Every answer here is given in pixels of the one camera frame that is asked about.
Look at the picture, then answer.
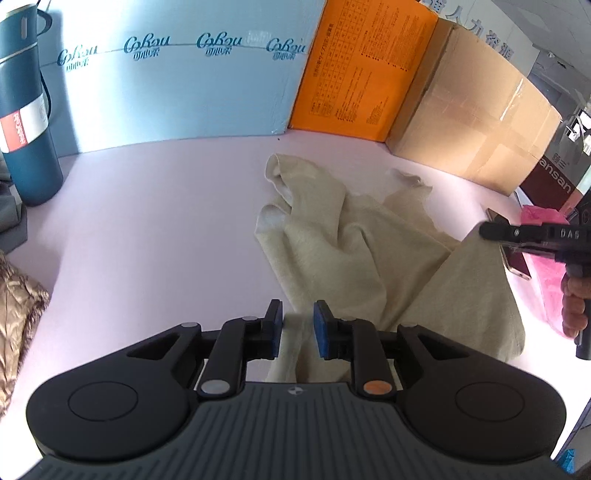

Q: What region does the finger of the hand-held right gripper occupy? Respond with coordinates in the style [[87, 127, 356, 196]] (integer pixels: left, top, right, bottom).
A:
[[479, 222, 544, 254]]

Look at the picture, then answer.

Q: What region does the golden brown puffy jacket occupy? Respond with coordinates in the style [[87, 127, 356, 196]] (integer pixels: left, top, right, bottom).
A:
[[0, 251, 51, 416]]

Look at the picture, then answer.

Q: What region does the brown cardboard box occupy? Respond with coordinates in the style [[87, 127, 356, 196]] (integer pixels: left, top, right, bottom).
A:
[[385, 18, 575, 197]]

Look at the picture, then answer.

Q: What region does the person's right hand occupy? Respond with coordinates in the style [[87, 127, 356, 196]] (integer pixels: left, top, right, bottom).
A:
[[560, 272, 591, 339]]

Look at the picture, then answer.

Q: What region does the light blue printed carton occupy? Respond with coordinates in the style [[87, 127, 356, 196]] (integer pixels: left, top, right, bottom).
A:
[[39, 0, 327, 155]]

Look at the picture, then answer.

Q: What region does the pink plastic bag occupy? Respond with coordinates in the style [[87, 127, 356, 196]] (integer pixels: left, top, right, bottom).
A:
[[519, 205, 583, 334]]

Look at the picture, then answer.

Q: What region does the dark red box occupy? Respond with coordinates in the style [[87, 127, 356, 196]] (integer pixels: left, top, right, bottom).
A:
[[519, 151, 591, 214]]

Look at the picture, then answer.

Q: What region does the orange printed box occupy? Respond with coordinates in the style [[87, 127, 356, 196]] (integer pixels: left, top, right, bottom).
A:
[[288, 0, 439, 143]]

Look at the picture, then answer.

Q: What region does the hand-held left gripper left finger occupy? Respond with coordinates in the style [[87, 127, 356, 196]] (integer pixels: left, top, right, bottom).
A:
[[126, 299, 283, 400]]

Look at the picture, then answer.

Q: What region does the beige knit shirt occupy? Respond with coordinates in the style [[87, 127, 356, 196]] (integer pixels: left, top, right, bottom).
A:
[[255, 154, 527, 384]]

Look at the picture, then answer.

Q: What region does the teal thermos bottle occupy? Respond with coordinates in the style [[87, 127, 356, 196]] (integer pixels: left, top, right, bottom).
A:
[[0, 0, 64, 206]]

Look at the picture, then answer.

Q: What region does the grey cloth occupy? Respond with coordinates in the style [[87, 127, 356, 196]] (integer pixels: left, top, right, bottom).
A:
[[0, 161, 29, 253]]

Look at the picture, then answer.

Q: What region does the smartphone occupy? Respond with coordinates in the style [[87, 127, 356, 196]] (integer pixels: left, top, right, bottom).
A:
[[485, 208, 533, 280]]

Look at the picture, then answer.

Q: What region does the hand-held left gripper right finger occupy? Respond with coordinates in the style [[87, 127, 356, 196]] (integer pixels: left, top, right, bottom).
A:
[[313, 299, 467, 400]]

